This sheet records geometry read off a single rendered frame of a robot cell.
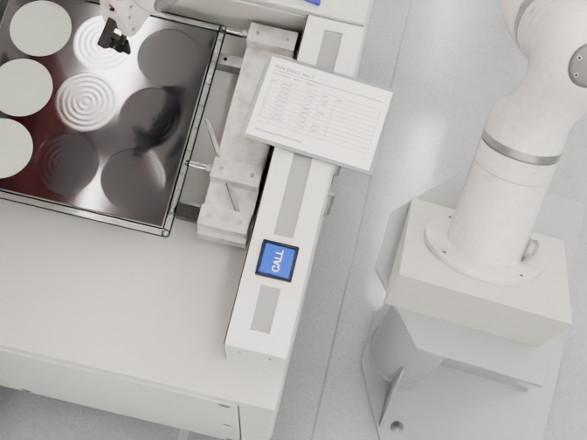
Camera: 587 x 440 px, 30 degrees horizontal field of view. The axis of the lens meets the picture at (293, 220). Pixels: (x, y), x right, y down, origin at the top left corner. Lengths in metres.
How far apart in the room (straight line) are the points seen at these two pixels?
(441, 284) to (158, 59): 0.60
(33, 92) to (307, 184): 0.47
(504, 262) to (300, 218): 0.31
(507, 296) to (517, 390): 1.01
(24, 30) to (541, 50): 0.85
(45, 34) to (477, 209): 0.76
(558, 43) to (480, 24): 1.44
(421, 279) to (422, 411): 1.01
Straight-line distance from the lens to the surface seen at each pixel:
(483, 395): 2.61
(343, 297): 2.62
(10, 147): 1.80
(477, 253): 1.67
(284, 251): 1.64
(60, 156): 1.78
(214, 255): 1.79
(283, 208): 1.67
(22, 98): 1.82
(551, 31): 1.50
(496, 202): 1.63
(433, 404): 2.59
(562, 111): 1.55
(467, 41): 2.89
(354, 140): 1.69
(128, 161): 1.76
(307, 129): 1.70
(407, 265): 1.62
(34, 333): 1.79
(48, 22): 1.87
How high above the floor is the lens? 2.55
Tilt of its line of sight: 73 degrees down
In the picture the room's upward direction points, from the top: 8 degrees clockwise
